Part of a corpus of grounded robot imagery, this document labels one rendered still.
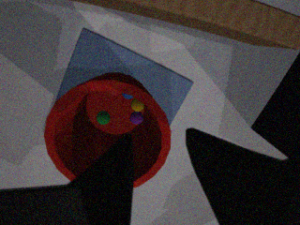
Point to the yellow marble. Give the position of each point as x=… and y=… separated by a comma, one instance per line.
x=136, y=105

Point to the red cup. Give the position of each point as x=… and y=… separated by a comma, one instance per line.
x=75, y=140

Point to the purple marble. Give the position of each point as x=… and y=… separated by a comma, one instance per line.
x=136, y=118

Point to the green marble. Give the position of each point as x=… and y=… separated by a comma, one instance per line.
x=103, y=118

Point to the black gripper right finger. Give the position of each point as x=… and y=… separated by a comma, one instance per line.
x=245, y=187

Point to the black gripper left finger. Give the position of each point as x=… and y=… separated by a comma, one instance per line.
x=102, y=195

